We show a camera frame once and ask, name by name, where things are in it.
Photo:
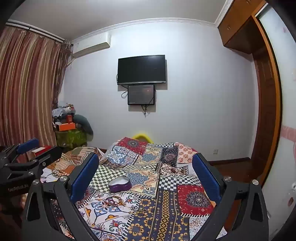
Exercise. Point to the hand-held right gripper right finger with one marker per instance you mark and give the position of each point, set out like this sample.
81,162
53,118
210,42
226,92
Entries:
205,178

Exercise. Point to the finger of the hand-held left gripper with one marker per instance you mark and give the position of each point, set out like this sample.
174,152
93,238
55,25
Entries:
27,144
49,154

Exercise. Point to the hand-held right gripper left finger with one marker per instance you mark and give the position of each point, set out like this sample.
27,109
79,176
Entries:
84,178

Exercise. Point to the purple heart-shaped tin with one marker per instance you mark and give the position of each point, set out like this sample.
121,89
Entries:
120,184

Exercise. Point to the red box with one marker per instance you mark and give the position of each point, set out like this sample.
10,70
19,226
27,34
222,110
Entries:
41,150

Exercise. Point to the striped patterned bedsheet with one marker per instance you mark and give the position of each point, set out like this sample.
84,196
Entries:
74,157

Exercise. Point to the green box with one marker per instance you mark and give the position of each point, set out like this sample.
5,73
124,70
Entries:
70,139

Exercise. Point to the orange box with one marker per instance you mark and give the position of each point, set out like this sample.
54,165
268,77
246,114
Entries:
67,126

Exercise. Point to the pile of household clutter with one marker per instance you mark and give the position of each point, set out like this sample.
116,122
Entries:
63,112

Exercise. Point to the dark green pillow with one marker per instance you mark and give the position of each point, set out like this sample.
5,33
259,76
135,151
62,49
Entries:
84,125

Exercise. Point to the striped brown curtain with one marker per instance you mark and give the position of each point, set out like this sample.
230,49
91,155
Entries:
27,88

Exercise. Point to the patchwork printed blanket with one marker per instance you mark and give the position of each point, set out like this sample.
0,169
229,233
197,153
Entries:
148,185

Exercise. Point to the yellow plastic object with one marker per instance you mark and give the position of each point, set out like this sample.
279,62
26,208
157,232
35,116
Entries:
142,135

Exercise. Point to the white printed sliding door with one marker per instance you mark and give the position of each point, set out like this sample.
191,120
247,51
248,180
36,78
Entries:
286,115

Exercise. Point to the white air conditioner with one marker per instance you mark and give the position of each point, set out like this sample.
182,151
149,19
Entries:
91,45

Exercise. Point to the wooden overhead cabinet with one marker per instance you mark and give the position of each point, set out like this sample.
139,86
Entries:
240,25

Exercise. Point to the white wall socket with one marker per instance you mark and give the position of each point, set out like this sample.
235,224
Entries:
215,151

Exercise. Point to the small black wall monitor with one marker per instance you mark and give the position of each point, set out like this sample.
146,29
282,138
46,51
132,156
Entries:
141,94

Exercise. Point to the white curtain rail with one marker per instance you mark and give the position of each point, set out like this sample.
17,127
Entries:
34,29

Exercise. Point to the black wall television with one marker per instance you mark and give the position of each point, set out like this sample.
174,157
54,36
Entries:
141,69

